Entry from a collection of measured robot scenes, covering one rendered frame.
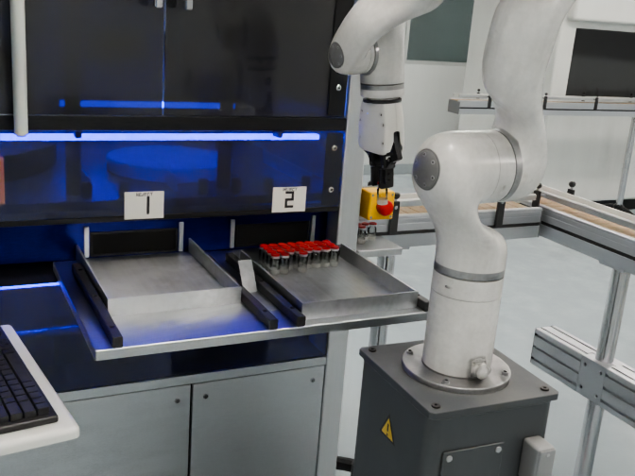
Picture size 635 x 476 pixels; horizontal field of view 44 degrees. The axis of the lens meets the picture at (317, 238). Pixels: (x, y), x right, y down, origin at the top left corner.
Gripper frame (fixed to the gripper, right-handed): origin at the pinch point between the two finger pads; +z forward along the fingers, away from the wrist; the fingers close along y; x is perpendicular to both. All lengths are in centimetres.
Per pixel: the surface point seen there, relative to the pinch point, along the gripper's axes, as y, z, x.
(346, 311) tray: 5.8, 24.2, -12.2
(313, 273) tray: -17.9, 24.8, -6.6
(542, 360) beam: -32, 75, 80
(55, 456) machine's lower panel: -35, 63, -64
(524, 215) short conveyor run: -38, 29, 75
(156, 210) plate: -32.5, 8.8, -36.8
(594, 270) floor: -197, 138, 290
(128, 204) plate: -33, 7, -43
